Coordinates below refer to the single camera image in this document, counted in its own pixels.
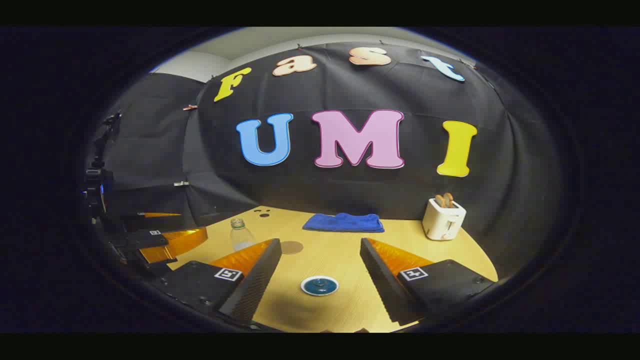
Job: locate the black tripod stand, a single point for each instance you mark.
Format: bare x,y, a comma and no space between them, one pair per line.
111,135

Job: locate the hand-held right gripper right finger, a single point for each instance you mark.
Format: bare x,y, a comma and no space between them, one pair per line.
380,285

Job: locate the round brown coaster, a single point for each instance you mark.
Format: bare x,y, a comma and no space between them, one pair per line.
292,247

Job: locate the toasted bread slice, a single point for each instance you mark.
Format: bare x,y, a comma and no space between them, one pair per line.
449,200
439,201

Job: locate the black backdrop cloth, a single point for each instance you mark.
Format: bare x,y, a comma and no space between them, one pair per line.
350,190

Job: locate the blue folded towel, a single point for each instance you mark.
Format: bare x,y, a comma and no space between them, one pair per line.
344,223

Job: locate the clear plastic water bottle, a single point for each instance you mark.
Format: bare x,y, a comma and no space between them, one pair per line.
240,237

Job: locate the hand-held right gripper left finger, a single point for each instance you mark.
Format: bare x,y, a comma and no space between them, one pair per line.
257,285

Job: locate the white toaster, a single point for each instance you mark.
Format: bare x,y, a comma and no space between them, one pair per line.
442,222

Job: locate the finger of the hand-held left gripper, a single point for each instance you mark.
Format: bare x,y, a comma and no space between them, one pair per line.
135,220
150,240

